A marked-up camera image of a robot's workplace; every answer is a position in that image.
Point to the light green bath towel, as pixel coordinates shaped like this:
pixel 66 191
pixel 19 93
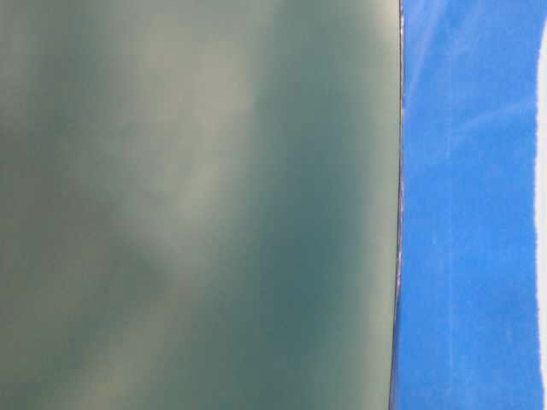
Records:
pixel 540 227

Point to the blue table cloth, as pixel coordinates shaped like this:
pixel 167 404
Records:
pixel 466 329

